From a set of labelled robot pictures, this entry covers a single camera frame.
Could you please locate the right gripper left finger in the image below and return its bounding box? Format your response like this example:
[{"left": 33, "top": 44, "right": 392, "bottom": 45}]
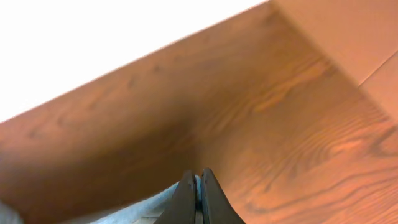
[{"left": 154, "top": 170, "right": 197, "bottom": 224}]

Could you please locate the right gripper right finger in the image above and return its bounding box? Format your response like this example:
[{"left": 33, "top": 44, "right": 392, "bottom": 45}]
[{"left": 201, "top": 168, "right": 245, "bottom": 224}]

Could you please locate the light blue t-shirt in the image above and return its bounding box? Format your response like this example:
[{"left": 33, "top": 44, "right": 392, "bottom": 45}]
[{"left": 0, "top": 174, "right": 203, "bottom": 224}]

